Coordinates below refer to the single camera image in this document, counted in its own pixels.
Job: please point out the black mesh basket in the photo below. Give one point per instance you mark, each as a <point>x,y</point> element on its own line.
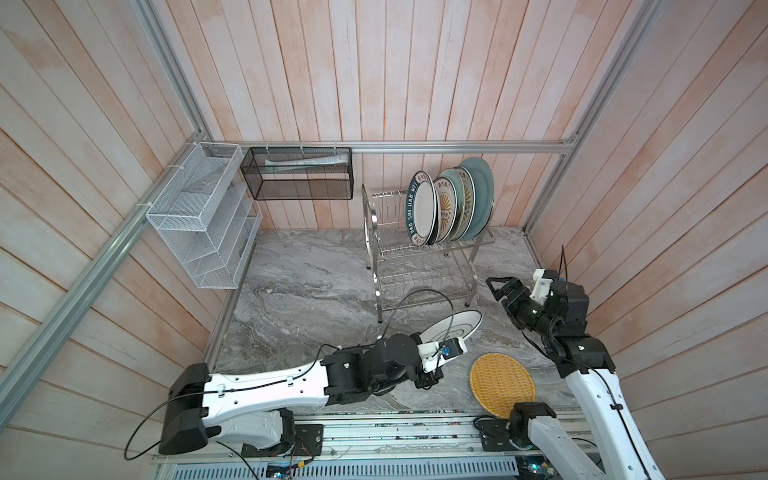
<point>298,173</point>

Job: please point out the dark blue oval plate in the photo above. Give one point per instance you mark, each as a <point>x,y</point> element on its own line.
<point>435,225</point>

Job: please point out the white plate black outline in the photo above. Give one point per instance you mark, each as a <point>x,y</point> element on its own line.
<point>458,325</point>

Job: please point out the mint plate with flower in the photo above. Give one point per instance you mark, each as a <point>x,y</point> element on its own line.
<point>452,175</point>

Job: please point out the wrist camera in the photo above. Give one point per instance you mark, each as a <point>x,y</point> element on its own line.
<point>434,355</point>
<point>542,281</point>

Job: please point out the grey-green plate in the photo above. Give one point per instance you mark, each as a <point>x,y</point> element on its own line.
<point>483,180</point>

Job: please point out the aluminium frame rail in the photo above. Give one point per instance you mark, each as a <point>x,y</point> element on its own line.
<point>424,147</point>

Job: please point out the white plate dark lettered rim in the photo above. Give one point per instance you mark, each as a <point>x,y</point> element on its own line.
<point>421,199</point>

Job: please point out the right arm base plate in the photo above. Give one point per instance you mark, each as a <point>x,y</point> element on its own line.
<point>500,435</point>

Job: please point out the chrome dish rack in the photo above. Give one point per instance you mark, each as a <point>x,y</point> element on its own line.
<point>406,275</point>

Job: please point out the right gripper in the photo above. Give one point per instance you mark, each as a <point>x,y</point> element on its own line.
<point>510,303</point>

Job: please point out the yellow woven plate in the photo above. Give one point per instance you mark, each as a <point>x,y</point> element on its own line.
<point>498,382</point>

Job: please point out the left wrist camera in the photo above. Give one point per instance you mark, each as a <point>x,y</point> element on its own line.
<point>434,355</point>

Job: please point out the orange sunburst plate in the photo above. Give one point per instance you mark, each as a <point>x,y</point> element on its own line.
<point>468,202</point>
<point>447,200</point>

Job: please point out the white wire shelf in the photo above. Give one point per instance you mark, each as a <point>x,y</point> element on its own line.
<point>206,218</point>

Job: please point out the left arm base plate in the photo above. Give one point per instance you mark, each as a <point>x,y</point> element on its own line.
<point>303,439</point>

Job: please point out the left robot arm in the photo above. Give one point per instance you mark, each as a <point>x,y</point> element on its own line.
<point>253,408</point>

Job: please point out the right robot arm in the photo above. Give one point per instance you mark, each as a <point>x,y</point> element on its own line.
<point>590,373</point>

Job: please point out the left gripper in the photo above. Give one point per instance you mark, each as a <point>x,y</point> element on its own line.
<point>426,378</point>

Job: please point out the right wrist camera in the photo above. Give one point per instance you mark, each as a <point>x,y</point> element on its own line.
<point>542,281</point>

